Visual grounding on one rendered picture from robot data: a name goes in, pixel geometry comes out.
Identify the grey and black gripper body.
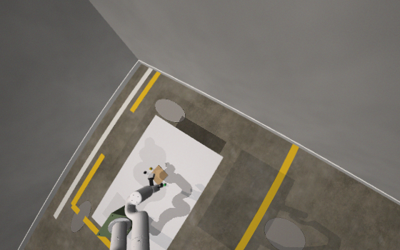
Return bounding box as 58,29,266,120
151,184,160,193

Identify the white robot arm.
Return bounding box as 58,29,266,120
108,173,155,250

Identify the tan square mat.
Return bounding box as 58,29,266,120
152,165,168,184

